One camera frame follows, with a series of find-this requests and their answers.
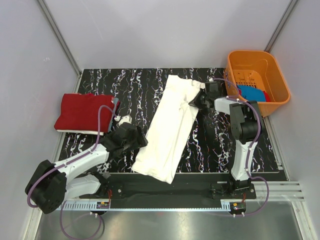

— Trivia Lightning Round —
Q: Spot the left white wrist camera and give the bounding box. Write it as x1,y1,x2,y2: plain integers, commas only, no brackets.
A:
114,115,132,127

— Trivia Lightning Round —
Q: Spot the red t shirt in basket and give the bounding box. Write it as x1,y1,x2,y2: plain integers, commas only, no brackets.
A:
263,91,271,102

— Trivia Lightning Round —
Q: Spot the folded red t shirt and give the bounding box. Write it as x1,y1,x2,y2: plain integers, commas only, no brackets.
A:
54,93,114,135

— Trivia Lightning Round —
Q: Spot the left corner aluminium post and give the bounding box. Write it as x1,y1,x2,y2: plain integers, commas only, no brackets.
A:
35,0,82,77

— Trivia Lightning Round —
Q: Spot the blue t shirt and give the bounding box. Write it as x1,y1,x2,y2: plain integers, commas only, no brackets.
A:
237,85,266,102

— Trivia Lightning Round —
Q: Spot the right corner aluminium post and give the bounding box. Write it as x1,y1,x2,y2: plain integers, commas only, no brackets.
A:
264,0,300,53

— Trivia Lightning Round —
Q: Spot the folded grey t shirt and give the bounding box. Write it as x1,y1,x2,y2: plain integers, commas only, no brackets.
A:
112,97,120,122

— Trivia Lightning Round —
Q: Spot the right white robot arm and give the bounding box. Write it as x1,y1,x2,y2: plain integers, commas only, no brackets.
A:
189,81,265,199

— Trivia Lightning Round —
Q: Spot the orange plastic basket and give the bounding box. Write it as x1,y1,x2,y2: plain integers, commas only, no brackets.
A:
223,50,291,117

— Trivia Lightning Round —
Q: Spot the folded white t shirt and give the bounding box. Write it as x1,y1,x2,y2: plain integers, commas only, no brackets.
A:
57,129,98,135

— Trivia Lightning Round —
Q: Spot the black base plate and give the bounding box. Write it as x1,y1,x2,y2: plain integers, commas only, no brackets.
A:
82,173,256,207

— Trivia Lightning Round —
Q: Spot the corner aluminium post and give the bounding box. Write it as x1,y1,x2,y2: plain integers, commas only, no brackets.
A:
264,0,300,53
35,0,82,77

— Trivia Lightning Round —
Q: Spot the grey slotted cable duct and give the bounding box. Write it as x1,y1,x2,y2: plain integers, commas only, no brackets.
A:
57,199,231,212

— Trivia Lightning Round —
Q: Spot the white t shirt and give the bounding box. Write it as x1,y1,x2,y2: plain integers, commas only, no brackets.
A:
131,75,205,184
57,129,98,135

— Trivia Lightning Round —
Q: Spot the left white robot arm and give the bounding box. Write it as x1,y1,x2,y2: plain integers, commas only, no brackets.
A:
25,122,148,214

